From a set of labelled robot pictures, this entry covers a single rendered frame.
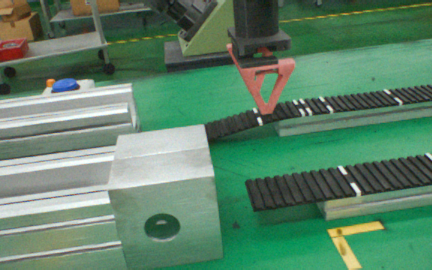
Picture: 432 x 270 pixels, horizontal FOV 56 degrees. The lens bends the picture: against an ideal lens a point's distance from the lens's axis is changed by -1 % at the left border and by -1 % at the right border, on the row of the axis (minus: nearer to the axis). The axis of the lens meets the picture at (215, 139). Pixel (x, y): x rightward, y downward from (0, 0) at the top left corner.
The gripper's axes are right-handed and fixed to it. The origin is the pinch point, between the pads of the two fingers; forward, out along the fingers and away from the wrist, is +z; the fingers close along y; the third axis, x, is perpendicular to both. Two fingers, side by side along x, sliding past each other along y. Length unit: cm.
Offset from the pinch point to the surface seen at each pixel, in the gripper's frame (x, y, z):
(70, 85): -28.4, -11.8, -1.5
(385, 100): 18.0, 1.6, 2.5
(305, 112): 5.9, 2.2, 2.3
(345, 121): 11.8, 2.1, 4.6
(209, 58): -3.2, -41.3, 6.0
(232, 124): -4.3, 0.5, 3.3
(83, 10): -116, -473, 55
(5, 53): -142, -272, 50
